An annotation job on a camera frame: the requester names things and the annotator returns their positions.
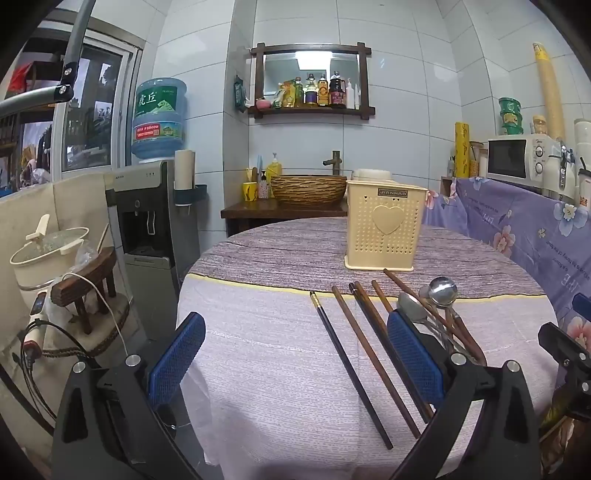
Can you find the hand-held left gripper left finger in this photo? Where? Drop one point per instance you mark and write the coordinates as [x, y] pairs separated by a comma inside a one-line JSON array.
[[178, 360]]

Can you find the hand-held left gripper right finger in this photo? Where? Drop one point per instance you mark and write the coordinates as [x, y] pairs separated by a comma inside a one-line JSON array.
[[415, 360]]

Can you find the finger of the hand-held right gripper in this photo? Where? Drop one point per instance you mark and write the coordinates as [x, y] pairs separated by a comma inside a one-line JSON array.
[[570, 355], [583, 307]]

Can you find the reddish brown wooden chopstick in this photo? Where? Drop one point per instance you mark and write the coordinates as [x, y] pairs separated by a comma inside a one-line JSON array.
[[395, 281], [381, 296], [369, 355]]

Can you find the steel spoon with oval bowl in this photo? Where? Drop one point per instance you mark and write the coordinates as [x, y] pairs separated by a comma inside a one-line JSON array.
[[412, 307]]

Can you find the black chopstick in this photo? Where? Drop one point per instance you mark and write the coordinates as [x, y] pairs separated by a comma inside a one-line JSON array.
[[351, 369]]

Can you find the cream perforated utensil holder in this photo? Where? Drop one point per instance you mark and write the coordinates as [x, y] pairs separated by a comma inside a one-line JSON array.
[[384, 226]]

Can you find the purple floral cloth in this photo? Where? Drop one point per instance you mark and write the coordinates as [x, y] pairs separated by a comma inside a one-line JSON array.
[[508, 221]]

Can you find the dark wooden stool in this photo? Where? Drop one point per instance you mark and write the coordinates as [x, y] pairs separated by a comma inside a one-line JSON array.
[[87, 281]]

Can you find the white thermos jug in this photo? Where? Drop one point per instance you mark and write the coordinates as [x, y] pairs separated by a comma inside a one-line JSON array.
[[558, 177]]

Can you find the grey water dispenser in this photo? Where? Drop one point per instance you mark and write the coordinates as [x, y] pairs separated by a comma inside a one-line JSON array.
[[147, 230]]

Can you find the white handheld device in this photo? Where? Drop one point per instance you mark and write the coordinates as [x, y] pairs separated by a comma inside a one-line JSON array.
[[36, 323]]

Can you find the white microwave oven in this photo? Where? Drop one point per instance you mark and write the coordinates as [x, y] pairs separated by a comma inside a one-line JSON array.
[[515, 159]]

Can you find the blue cup holder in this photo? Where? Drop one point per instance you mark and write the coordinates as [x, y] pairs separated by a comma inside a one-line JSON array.
[[191, 194]]

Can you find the white pot with glass lid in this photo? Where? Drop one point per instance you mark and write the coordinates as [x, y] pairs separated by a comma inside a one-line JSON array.
[[41, 263]]

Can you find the dark wooden cabinet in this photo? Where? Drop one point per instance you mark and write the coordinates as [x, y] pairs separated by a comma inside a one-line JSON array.
[[277, 212]]

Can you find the yellow cup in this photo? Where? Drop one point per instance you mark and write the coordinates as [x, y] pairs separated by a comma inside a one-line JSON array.
[[250, 192]]

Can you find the small yellowish jar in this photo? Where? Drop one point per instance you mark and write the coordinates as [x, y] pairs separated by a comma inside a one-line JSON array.
[[540, 125]]

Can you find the cream paper cup tube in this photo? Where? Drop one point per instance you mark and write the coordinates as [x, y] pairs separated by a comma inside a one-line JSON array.
[[184, 168]]

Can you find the small floral bottle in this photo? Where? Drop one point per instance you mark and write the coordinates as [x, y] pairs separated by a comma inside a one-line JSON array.
[[263, 187]]

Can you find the yellow roll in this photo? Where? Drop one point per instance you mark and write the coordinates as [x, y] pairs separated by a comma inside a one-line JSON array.
[[462, 150]]

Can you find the wicker pattern wash basin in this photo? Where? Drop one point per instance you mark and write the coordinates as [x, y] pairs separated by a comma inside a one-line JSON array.
[[308, 189]]

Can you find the stack of green bowls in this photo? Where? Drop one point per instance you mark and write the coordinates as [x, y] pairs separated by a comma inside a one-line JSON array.
[[510, 115]]

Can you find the yellow soap dispenser bottle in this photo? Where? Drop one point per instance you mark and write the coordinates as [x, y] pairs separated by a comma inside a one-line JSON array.
[[273, 170]]

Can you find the bronze faucet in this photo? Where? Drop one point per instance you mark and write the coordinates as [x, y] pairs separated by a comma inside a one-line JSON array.
[[334, 161]]

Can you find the tall cream rolled mat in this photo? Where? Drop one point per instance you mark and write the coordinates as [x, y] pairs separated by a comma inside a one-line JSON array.
[[549, 92]]

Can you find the blue water bottle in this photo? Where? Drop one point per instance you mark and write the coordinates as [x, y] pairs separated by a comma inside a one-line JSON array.
[[159, 120]]

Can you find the pink bowl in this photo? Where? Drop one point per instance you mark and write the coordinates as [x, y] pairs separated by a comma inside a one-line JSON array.
[[263, 105]]

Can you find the white plastic bottle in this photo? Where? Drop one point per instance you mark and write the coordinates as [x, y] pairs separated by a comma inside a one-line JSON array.
[[351, 97]]

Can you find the green hanging packet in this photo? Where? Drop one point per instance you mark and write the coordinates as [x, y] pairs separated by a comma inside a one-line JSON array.
[[239, 94]]

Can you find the dark soy sauce bottle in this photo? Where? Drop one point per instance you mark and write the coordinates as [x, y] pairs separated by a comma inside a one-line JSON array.
[[337, 92]]

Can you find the brown sauce bottle yellow label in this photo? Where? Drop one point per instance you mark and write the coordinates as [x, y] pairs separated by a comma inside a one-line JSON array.
[[323, 92]]

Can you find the yellow seasoning packet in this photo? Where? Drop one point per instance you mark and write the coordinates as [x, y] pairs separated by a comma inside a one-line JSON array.
[[286, 97]]

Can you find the dark bottle purple label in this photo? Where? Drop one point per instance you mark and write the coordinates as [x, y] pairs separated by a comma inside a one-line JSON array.
[[311, 92]]

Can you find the green oil bottle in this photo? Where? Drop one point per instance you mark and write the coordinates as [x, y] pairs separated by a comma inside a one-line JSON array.
[[299, 92]]

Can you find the wooden framed mirror shelf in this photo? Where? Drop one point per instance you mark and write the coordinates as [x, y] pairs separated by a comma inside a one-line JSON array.
[[258, 74]]

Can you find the grey metal bar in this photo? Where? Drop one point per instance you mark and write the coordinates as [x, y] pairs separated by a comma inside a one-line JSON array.
[[69, 50]]

